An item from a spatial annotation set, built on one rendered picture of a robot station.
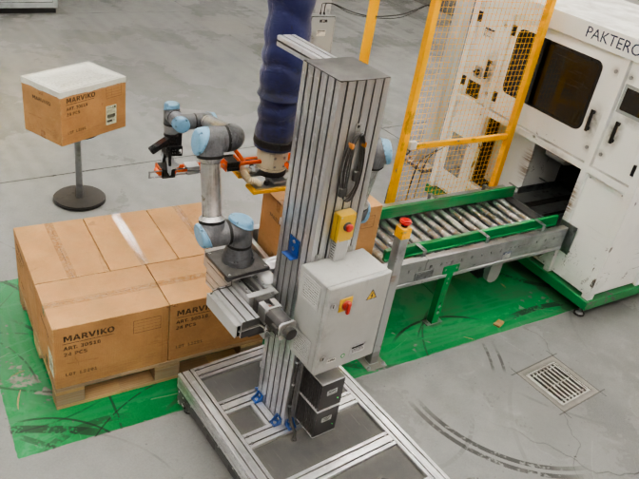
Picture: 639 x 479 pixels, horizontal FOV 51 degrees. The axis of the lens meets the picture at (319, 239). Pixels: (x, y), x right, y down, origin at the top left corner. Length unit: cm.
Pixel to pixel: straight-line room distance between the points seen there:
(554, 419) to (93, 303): 275
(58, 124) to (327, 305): 289
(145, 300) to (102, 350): 33
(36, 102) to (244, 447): 296
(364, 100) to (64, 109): 287
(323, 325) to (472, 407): 165
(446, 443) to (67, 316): 214
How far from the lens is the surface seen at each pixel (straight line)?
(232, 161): 360
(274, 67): 344
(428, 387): 429
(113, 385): 400
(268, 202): 401
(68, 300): 374
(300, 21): 338
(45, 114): 520
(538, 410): 445
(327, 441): 353
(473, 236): 470
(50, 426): 385
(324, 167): 268
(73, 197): 572
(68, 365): 374
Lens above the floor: 280
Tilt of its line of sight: 31 degrees down
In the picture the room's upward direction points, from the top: 10 degrees clockwise
